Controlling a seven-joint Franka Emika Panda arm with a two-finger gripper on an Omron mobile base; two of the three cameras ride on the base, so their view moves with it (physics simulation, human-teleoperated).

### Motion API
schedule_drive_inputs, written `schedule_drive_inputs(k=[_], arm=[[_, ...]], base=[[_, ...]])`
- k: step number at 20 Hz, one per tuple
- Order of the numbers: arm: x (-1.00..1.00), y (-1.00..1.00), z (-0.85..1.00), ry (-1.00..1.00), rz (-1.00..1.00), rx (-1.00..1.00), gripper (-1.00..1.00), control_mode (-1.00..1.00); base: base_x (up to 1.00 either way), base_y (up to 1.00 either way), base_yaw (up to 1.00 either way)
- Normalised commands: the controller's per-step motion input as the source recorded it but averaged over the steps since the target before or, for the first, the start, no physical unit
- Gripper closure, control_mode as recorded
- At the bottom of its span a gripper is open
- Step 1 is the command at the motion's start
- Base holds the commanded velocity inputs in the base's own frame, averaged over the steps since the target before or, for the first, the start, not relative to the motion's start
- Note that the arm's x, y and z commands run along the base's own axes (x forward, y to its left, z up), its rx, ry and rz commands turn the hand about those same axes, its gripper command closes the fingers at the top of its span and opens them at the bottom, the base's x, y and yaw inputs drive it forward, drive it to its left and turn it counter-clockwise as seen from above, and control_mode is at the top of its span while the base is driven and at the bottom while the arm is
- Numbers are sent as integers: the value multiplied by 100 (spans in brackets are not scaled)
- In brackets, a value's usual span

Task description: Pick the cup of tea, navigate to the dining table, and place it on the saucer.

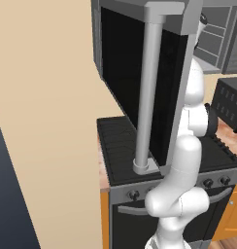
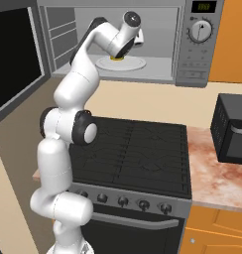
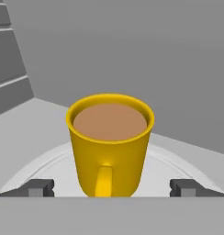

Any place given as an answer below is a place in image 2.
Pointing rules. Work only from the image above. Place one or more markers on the grey cupboard knob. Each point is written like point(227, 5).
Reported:
point(192, 240)

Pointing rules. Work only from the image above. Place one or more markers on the orange drawer front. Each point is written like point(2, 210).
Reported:
point(222, 221)

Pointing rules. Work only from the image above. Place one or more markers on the yellow cup of tea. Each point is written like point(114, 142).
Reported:
point(116, 59)

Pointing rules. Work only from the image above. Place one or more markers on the orange cupboard door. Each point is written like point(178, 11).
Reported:
point(218, 246)

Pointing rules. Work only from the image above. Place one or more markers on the black toaster oven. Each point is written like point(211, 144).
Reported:
point(232, 145)

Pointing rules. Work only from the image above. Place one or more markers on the black stove knob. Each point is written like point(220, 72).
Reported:
point(82, 193)
point(123, 201)
point(102, 198)
point(144, 205)
point(165, 208)

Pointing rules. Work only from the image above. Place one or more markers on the grey microwave oven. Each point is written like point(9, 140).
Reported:
point(192, 63)

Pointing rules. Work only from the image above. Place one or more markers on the black microwave door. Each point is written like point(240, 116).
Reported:
point(14, 53)

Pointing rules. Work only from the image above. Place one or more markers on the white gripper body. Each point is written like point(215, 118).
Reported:
point(139, 35)

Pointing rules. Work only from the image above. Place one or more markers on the orange wall cupboard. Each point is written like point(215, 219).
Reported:
point(230, 39)

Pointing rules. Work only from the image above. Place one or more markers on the grey microwave dial knob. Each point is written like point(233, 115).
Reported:
point(200, 31)

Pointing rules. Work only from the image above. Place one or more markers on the black hob stove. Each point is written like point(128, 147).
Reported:
point(139, 152)

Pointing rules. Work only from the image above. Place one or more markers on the white round turntable plate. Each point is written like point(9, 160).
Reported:
point(134, 63)

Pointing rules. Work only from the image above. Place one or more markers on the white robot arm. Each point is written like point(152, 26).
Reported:
point(76, 82)

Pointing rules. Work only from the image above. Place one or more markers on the black oven door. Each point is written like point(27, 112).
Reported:
point(133, 239)

